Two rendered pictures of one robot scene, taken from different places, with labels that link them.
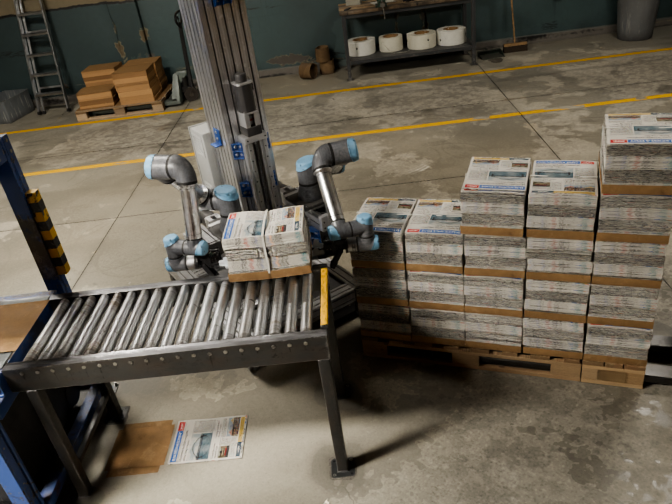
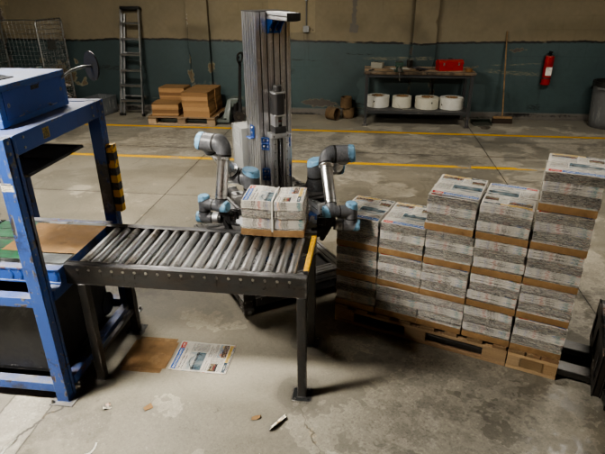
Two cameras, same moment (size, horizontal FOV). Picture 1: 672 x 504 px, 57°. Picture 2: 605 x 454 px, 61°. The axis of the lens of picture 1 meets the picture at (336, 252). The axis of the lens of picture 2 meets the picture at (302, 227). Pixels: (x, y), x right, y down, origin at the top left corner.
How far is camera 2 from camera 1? 0.39 m
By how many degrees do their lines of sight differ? 7
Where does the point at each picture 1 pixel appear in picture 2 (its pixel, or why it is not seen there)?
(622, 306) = (545, 305)
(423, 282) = (390, 264)
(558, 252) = (498, 253)
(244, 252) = (256, 213)
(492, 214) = (450, 215)
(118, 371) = (147, 280)
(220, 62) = (264, 75)
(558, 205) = (502, 215)
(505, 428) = (437, 389)
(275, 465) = (249, 384)
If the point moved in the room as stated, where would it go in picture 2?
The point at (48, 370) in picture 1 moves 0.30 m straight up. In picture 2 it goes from (96, 270) to (86, 220)
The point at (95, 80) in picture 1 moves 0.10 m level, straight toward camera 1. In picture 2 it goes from (167, 95) to (167, 96)
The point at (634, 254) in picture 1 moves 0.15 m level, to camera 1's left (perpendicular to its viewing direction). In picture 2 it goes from (558, 263) to (530, 262)
